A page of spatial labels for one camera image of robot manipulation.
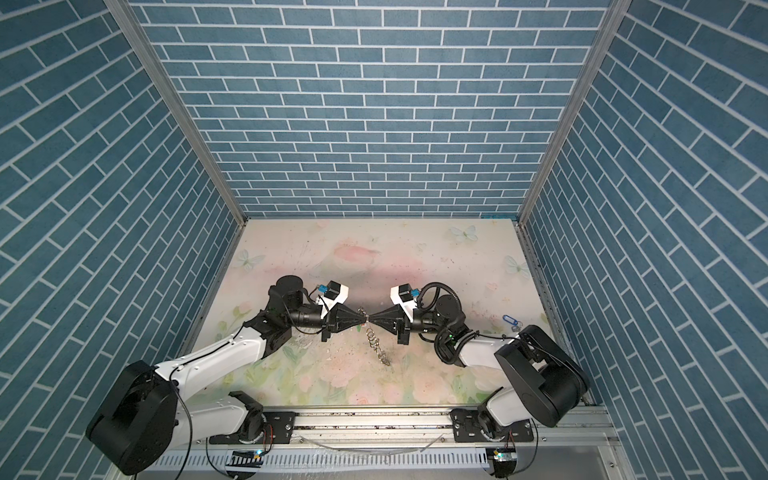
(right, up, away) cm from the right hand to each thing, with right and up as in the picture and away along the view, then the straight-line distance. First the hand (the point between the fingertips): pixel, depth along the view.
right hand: (369, 319), depth 73 cm
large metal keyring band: (+1, -5, 0) cm, 5 cm away
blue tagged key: (+44, -7, +20) cm, 49 cm away
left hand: (-2, -1, 0) cm, 2 cm away
